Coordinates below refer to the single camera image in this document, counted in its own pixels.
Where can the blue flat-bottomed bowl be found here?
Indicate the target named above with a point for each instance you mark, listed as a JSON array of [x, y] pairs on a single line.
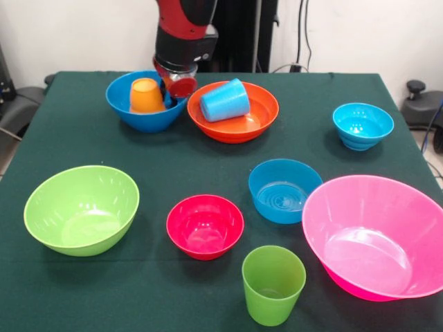
[[277, 193]]

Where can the large blue bowl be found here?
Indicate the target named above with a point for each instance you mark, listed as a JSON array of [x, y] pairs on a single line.
[[145, 121]]

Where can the green bowl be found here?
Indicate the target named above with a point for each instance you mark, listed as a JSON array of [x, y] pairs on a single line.
[[79, 211]]

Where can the orange cup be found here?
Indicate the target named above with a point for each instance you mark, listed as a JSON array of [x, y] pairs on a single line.
[[145, 98]]

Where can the large pink bowl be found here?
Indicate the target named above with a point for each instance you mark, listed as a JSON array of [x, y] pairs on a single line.
[[373, 235]]

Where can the dark green tablecloth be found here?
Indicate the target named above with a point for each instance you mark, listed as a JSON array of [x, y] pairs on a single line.
[[155, 173]]

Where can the black pedestal foot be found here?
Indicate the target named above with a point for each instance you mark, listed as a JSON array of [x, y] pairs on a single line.
[[422, 103], [24, 100]]

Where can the green cup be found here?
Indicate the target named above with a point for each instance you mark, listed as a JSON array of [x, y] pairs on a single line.
[[273, 287]]

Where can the blue cup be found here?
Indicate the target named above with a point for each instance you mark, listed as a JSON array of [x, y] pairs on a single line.
[[225, 102]]

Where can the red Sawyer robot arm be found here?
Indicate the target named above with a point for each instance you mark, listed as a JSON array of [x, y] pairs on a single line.
[[183, 34]]

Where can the orange-red bowl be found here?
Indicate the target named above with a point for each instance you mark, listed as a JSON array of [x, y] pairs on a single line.
[[259, 117]]

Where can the small light blue ribbed bowl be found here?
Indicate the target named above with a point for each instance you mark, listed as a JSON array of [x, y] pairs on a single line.
[[367, 121]]

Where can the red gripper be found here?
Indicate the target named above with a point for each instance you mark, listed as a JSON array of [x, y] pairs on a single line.
[[181, 86]]

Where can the black equipment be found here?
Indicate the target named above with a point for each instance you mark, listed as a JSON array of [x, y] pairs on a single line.
[[5, 79]]

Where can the small pink-red bowl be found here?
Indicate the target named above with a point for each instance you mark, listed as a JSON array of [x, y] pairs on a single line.
[[204, 228]]

